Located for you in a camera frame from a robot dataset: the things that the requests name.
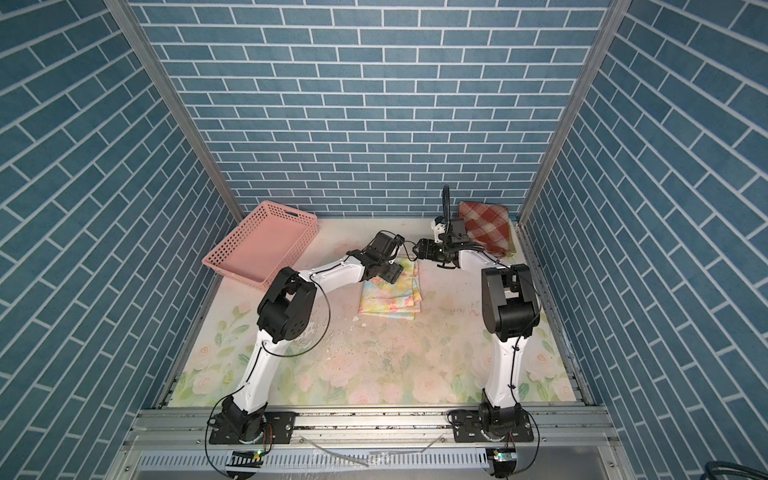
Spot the pastel floral skirt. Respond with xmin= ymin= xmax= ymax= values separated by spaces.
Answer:
xmin=359 ymin=258 xmax=422 ymax=320

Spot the lemon print skirt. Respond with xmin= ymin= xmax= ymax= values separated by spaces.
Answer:
xmin=507 ymin=221 xmax=518 ymax=256

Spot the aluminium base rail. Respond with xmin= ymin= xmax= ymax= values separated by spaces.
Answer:
xmin=107 ymin=404 xmax=632 ymax=479

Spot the pink perforated plastic basket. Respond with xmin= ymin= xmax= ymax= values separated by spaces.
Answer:
xmin=202 ymin=201 xmax=319 ymax=290

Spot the red patterned skirt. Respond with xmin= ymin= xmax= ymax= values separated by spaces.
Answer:
xmin=458 ymin=202 xmax=515 ymax=257

